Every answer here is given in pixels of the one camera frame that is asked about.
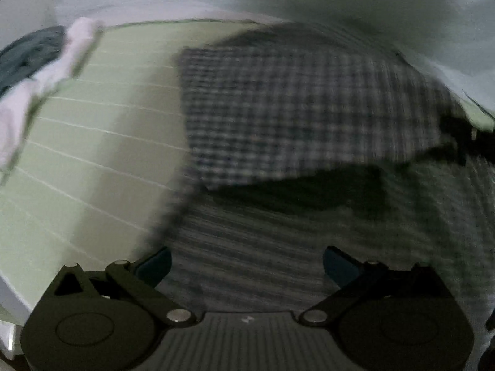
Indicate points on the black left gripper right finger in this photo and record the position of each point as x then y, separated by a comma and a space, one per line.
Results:
371, 291

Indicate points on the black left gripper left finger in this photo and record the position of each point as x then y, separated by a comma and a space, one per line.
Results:
133, 282

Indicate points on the dark checkered plaid shirt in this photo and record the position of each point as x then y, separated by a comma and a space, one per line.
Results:
297, 143

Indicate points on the green grid bed sheet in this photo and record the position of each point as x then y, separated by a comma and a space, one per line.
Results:
100, 164

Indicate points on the white folded garment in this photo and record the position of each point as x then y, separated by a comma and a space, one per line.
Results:
19, 101

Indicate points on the dark teal folded garment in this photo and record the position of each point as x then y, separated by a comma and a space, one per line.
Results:
24, 56

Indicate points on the pale carrot print quilt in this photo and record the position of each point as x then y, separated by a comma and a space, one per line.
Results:
450, 39

